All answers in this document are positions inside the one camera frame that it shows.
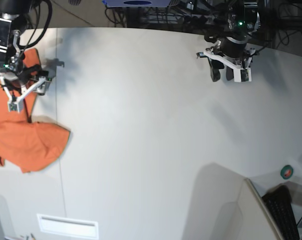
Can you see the white cable slot cover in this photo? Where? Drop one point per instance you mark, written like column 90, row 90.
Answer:
column 68, row 227

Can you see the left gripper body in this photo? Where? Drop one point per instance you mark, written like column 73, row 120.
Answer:
column 232, row 48

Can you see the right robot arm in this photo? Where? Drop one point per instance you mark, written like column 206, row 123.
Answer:
column 13, row 25

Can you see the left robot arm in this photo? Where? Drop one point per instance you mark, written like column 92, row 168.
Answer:
column 234, row 22

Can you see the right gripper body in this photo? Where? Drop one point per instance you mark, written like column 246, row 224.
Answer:
column 23, row 73

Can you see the green tape roll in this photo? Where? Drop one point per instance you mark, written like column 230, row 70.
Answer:
column 287, row 172

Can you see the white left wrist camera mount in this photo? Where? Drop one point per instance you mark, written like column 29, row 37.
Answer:
column 242, row 72

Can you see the blue box with oval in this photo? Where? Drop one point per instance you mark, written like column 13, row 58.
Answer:
column 137, row 3

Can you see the orange t-shirt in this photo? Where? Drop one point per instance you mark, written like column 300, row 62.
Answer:
column 32, row 146

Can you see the white table partition panel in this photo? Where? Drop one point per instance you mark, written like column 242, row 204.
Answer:
column 229, row 211

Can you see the black keyboard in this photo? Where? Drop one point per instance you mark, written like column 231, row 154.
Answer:
column 278, row 203

